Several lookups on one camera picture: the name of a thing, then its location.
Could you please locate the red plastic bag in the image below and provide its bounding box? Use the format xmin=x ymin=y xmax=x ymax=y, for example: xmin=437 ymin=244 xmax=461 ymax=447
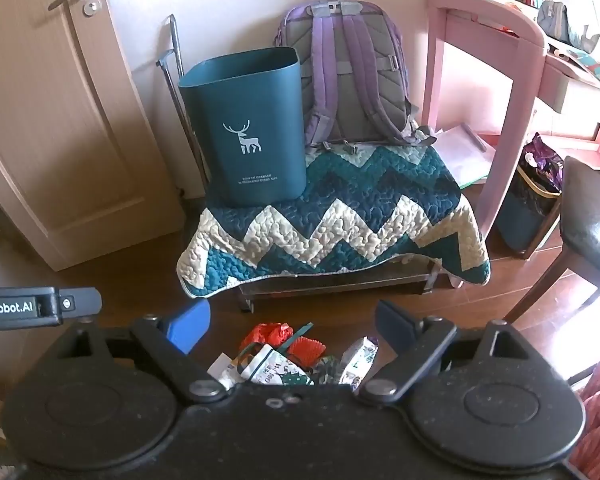
xmin=239 ymin=323 xmax=294 ymax=353

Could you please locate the dark wooden chair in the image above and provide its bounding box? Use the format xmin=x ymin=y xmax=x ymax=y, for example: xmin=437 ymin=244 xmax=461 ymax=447
xmin=502 ymin=155 xmax=600 ymax=386

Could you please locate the pink wooden desk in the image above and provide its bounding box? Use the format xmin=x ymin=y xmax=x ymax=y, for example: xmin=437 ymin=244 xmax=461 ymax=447
xmin=420 ymin=0 xmax=600 ymax=235

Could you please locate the white green snack wrapper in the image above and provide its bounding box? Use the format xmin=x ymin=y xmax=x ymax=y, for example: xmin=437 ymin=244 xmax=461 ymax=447
xmin=338 ymin=337 xmax=378 ymax=390

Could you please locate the white paper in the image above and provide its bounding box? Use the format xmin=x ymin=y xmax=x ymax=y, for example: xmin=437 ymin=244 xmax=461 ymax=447
xmin=208 ymin=353 xmax=244 ymax=390

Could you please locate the beige wooden door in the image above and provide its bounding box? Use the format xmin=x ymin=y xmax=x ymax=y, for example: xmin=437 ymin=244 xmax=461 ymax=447
xmin=0 ymin=0 xmax=184 ymax=270

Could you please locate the grey pencil pouch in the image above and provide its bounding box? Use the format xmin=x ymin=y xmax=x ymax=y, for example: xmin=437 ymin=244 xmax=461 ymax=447
xmin=536 ymin=0 xmax=569 ymax=44

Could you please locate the teal white zigzag quilt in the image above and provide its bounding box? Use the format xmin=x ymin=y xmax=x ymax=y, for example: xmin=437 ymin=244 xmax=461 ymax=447
xmin=176 ymin=144 xmax=491 ymax=298

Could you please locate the white green canvas tote bag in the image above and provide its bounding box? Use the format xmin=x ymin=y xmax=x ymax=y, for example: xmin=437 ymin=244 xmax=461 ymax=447
xmin=234 ymin=332 xmax=313 ymax=386

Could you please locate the teal deer trash bin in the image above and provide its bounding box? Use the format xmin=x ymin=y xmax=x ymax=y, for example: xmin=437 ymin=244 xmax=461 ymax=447
xmin=180 ymin=47 xmax=306 ymax=207

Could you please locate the purple grey backpack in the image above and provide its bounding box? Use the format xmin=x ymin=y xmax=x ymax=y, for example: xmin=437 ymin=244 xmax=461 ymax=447
xmin=274 ymin=0 xmax=436 ymax=146

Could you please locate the low wooden bench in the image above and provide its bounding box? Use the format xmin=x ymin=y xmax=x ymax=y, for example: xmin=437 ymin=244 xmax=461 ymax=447
xmin=237 ymin=255 xmax=460 ymax=313

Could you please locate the metal folding cart handle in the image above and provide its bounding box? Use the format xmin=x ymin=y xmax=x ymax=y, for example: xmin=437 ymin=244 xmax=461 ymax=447
xmin=155 ymin=13 xmax=210 ymax=192

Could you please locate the dark full waste bin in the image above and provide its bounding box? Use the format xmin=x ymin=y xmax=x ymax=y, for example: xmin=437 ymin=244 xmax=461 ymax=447
xmin=494 ymin=133 xmax=564 ymax=258

